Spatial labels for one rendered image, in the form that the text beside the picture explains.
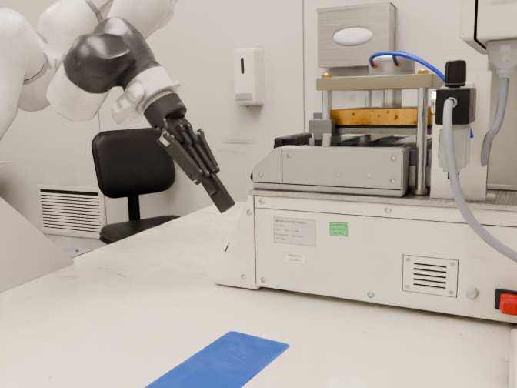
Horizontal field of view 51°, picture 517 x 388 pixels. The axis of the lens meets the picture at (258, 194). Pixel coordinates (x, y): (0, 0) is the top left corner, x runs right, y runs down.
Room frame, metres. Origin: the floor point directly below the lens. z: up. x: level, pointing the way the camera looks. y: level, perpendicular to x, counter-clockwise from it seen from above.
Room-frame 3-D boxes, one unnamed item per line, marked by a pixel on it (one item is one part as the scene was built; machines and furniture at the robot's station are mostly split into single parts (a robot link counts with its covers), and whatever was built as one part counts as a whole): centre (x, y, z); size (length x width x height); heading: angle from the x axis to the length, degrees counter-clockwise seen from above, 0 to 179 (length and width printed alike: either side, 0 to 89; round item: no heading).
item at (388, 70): (0.94, -0.26, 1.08); 0.31 x 0.24 x 0.13; 153
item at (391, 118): (0.97, -0.23, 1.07); 0.22 x 0.17 x 0.10; 153
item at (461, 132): (0.72, -0.25, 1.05); 0.15 x 0.05 x 0.15; 153
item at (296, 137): (1.05, -0.07, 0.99); 0.15 x 0.02 x 0.04; 153
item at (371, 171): (0.88, -0.11, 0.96); 0.26 x 0.05 x 0.07; 63
